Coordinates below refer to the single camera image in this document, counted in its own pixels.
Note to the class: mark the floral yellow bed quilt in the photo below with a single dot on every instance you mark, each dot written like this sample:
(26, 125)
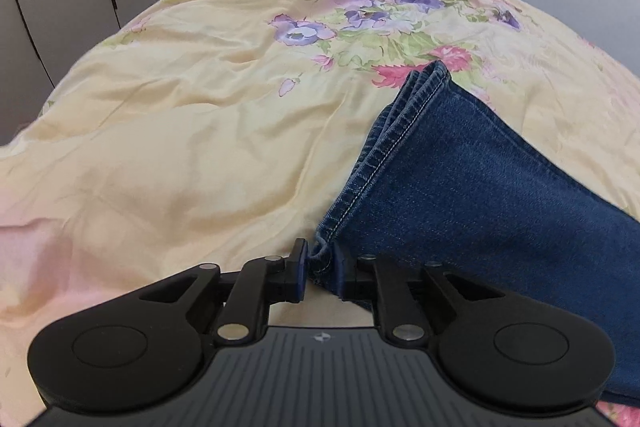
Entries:
(221, 130)

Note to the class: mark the blue denim jeans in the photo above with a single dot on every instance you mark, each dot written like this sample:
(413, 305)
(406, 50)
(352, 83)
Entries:
(441, 178)

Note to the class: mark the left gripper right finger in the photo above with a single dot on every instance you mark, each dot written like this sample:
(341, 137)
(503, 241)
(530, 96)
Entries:
(497, 348)

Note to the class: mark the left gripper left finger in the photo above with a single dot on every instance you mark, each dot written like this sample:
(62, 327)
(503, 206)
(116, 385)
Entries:
(143, 348)

